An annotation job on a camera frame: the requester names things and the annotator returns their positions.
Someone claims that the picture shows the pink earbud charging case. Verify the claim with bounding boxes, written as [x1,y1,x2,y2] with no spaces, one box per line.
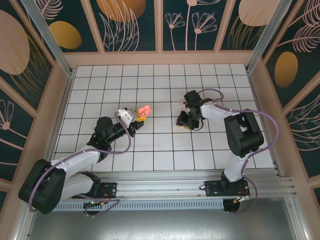
[138,105,153,118]

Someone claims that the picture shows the small circuit board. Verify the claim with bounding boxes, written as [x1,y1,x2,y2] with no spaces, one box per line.
[83,199,108,210]

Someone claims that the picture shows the grey metal sheet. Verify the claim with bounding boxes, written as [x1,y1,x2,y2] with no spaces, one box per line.
[24,209,301,240]

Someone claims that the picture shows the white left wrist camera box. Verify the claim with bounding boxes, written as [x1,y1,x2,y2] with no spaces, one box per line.
[116,107,139,128]

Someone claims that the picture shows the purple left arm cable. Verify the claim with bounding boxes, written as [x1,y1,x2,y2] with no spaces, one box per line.
[28,112,133,218]

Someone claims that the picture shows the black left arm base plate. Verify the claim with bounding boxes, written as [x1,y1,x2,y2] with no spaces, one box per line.
[71,181,118,200]

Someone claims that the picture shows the aluminium mounting rail frame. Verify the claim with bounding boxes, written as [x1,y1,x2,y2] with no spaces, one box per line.
[23,171,298,201]

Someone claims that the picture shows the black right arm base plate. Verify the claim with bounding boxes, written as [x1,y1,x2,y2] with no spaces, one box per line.
[204,179,251,198]

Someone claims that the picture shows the grey slotted cable duct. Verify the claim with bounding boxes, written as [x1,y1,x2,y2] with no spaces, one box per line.
[34,199,226,211]

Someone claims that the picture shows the aluminium corner post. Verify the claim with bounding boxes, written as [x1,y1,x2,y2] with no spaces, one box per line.
[246,0,293,72]
[21,0,76,77]

